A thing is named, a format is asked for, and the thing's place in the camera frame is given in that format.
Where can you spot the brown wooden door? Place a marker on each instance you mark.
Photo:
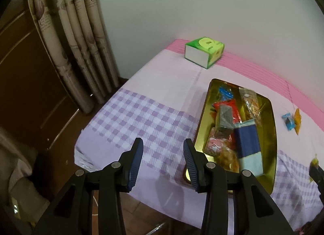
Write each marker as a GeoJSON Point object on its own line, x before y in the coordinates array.
{"type": "Point", "coordinates": [30, 85]}

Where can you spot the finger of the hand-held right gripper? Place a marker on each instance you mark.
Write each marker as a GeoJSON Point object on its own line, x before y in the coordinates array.
{"type": "Point", "coordinates": [319, 176]}

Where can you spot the beige cloth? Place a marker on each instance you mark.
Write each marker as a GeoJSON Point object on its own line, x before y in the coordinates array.
{"type": "Point", "coordinates": [20, 181]}

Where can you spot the pink striped cloth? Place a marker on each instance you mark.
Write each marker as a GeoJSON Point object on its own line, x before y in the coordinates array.
{"type": "Point", "coordinates": [253, 68]}

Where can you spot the light blue snack packet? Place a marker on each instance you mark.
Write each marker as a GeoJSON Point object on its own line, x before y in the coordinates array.
{"type": "Point", "coordinates": [288, 121]}

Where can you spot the grey snack packet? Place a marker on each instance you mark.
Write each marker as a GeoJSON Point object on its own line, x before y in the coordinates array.
{"type": "Point", "coordinates": [225, 116]}

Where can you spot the green tissue box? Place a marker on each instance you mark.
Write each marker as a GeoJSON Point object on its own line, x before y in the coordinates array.
{"type": "Point", "coordinates": [206, 42]}

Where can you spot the orange-brown snack packet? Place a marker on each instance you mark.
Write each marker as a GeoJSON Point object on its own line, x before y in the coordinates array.
{"type": "Point", "coordinates": [226, 157]}

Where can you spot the red snack packet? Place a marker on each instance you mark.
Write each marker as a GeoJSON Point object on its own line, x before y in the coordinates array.
{"type": "Point", "coordinates": [235, 109]}

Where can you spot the beige patterned curtain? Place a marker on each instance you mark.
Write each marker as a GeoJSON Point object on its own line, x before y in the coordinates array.
{"type": "Point", "coordinates": [76, 35]}

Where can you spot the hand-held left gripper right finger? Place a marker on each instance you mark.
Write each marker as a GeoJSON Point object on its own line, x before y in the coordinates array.
{"type": "Point", "coordinates": [189, 166]}

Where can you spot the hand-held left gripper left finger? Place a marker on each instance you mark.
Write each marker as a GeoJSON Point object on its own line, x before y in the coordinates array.
{"type": "Point", "coordinates": [135, 166]}

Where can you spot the small yellow candy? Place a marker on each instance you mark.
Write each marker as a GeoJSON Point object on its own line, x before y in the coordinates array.
{"type": "Point", "coordinates": [315, 162]}

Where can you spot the pink snack packet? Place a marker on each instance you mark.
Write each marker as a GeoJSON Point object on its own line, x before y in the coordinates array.
{"type": "Point", "coordinates": [215, 144]}

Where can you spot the small blue candy packet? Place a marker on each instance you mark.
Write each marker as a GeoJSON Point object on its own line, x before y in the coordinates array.
{"type": "Point", "coordinates": [225, 92]}

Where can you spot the blue and teal box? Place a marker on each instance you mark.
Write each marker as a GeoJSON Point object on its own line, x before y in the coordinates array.
{"type": "Point", "coordinates": [248, 144]}

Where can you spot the orange snack packet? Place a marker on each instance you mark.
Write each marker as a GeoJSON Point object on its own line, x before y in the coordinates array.
{"type": "Point", "coordinates": [297, 120]}

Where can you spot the gold metal tin tray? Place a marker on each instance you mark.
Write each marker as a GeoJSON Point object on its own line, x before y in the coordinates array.
{"type": "Point", "coordinates": [267, 133]}

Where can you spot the clear packet of nuts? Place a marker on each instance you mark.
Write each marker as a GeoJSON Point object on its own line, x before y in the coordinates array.
{"type": "Point", "coordinates": [249, 103]}

